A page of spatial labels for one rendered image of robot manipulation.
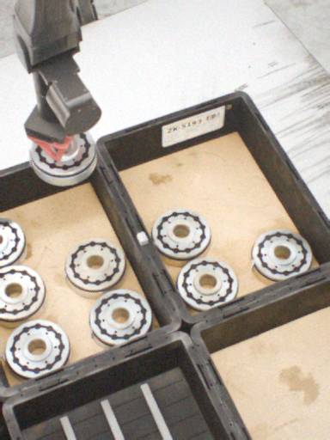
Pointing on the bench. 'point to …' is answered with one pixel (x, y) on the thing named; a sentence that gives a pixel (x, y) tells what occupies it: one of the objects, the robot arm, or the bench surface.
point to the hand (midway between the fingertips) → (62, 144)
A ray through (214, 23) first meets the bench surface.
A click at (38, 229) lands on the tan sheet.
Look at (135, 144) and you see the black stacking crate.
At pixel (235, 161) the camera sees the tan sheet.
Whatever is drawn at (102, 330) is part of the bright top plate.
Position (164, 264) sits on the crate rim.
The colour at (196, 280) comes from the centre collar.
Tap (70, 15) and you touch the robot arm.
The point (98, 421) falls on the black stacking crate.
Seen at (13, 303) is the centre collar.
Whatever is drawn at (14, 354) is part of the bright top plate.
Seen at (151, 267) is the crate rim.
